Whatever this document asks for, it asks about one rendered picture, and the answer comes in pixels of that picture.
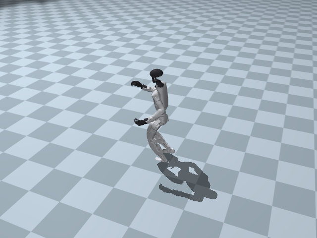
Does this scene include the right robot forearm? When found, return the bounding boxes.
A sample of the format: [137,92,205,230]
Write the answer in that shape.
[142,86,153,92]

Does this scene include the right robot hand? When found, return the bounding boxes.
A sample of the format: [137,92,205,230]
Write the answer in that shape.
[131,81,147,89]

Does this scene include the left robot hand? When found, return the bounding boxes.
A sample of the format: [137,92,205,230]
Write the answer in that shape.
[134,118,148,126]

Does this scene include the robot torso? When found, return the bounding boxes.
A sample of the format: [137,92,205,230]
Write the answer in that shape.
[152,82,168,126]

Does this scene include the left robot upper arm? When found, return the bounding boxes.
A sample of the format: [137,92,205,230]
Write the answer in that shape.
[152,90,165,115]

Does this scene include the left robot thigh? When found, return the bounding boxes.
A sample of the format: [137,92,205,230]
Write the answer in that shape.
[147,120,161,145]

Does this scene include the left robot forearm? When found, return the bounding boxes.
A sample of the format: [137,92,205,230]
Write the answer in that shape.
[145,109,163,124]

